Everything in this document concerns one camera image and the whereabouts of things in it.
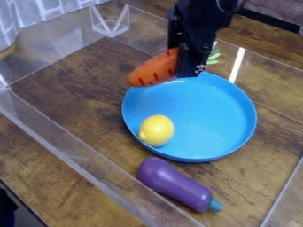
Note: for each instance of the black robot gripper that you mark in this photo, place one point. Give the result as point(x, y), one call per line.
point(195, 21)

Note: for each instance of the orange toy carrot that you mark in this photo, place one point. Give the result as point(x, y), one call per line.
point(162, 68)

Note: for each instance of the blue round tray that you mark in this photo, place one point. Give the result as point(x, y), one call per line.
point(213, 114)

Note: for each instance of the black bar in background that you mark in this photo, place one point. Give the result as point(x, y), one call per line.
point(292, 27)

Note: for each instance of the yellow toy lemon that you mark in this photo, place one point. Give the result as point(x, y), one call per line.
point(157, 130)

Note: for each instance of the purple toy eggplant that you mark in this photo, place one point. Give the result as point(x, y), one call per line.
point(165, 179)

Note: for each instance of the white patterned curtain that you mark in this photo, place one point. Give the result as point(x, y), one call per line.
point(23, 13)

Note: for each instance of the clear acrylic enclosure wall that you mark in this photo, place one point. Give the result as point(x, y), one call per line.
point(69, 156)

